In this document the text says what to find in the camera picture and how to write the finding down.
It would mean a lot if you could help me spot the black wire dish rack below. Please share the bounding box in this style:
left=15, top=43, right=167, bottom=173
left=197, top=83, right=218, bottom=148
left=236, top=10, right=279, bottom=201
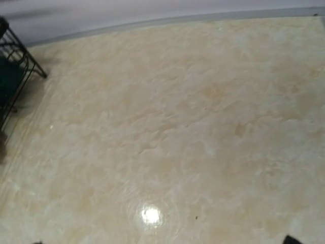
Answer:
left=1, top=16, right=48, bottom=128

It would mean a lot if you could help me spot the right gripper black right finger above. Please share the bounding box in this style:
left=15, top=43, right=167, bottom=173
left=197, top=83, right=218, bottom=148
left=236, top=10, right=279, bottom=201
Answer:
left=283, top=235, right=325, bottom=244

